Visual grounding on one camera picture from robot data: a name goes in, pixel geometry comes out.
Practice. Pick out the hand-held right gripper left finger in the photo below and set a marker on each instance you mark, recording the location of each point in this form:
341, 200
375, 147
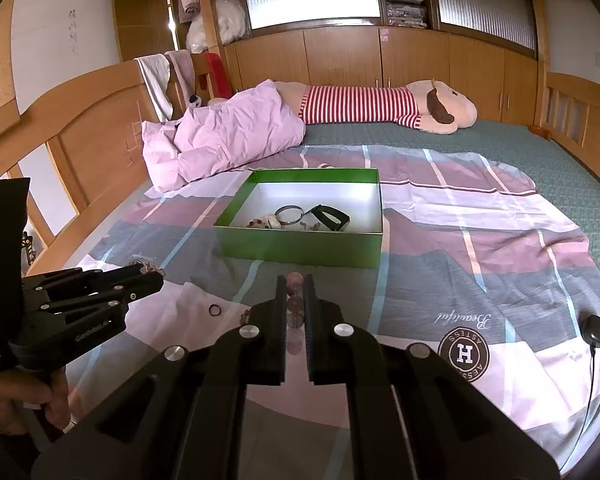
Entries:
280, 310

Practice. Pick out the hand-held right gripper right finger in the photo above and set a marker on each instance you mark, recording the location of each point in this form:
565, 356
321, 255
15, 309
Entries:
310, 310

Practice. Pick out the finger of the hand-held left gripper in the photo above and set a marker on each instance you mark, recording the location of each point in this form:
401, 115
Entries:
105, 276
135, 287

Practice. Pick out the green cardboard box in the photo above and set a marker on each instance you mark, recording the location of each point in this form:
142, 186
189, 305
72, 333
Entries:
300, 252

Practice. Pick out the small silver charm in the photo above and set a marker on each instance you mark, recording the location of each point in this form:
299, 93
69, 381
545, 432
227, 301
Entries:
310, 226

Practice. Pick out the silver metal bangle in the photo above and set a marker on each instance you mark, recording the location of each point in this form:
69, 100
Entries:
276, 215

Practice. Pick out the person's left hand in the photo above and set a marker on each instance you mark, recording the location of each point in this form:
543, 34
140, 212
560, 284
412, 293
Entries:
55, 400

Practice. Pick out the black wristband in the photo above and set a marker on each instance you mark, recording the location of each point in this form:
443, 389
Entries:
337, 220

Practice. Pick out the wooden bed headboard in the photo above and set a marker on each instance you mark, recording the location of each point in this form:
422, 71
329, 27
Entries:
90, 125

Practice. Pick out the patchwork printed bedsheet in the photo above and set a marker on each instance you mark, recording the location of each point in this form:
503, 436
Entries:
455, 260

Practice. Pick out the pink duvet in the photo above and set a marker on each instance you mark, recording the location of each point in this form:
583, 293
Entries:
230, 130

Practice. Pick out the small panda toy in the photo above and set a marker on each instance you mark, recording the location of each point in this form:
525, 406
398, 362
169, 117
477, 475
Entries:
195, 101

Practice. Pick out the white towel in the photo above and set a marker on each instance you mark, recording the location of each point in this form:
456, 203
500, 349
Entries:
152, 85

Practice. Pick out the striped plush toy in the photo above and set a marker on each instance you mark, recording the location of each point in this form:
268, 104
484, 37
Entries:
360, 105

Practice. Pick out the pink cloth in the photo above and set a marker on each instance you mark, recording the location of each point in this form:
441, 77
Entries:
182, 67

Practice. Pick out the wooden shelf unit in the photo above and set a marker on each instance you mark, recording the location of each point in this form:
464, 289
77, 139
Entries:
140, 20

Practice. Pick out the green bed mattress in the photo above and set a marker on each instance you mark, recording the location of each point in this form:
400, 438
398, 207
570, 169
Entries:
530, 145

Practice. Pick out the white stuffed bags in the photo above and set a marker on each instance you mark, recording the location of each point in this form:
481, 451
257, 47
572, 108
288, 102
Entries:
227, 20

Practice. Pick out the black round puck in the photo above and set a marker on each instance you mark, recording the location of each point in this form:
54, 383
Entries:
595, 331

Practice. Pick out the wooden wall cabinets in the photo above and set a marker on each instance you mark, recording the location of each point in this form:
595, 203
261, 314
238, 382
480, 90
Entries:
340, 55

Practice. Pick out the wooden bed side rail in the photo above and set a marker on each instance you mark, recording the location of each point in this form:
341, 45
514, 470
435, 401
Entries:
595, 105

